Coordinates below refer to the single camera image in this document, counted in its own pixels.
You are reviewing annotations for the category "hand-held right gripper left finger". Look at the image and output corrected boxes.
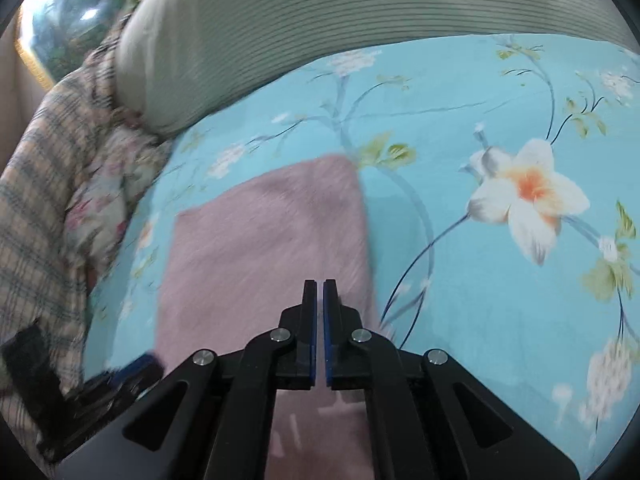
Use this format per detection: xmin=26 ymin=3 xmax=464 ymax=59
xmin=55 ymin=280 xmax=318 ymax=480

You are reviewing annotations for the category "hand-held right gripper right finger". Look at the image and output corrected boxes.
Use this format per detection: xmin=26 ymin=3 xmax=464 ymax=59
xmin=323 ymin=279 xmax=582 ymax=480

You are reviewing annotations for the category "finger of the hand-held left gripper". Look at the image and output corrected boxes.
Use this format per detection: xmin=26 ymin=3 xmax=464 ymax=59
xmin=75 ymin=352 xmax=166 ymax=413

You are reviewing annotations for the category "pink fuzzy sweater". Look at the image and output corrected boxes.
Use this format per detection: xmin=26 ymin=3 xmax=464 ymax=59
xmin=152 ymin=154 xmax=381 ymax=480

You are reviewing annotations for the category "blue floral bedsheet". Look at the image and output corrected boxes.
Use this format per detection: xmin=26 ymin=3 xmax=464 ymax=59
xmin=82 ymin=34 xmax=640 ymax=476

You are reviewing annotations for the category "floral print pillow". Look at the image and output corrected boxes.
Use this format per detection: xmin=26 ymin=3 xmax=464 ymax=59
xmin=62 ymin=110 xmax=173 ymax=286

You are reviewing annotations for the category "beige plaid blanket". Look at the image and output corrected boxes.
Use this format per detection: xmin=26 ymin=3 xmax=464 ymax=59
xmin=0 ymin=15 xmax=131 ymax=461

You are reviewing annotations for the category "grey striped headboard cushion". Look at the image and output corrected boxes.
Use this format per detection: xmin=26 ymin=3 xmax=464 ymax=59
xmin=115 ymin=0 xmax=636 ymax=136

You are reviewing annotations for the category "gold framed landscape picture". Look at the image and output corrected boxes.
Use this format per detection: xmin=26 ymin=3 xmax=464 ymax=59
xmin=17 ymin=0 xmax=136 ymax=86

